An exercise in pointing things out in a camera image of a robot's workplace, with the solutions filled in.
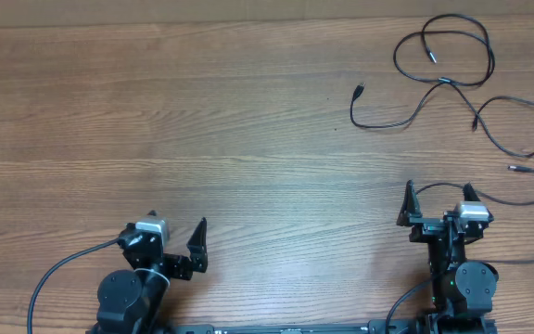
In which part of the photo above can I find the black cable pulled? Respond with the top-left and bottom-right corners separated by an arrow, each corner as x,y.
392,14 -> 496,87

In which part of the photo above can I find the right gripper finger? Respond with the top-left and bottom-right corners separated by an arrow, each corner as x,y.
463,183 -> 494,223
396,180 -> 423,227

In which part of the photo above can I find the black cable staying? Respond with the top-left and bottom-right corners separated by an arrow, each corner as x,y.
415,165 -> 534,265

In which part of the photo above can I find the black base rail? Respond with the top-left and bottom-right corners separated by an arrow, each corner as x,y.
85,317 -> 498,334

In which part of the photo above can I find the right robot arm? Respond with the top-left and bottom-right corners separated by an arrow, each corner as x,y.
385,181 -> 499,333

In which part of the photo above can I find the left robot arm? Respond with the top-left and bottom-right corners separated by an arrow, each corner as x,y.
90,211 -> 208,334

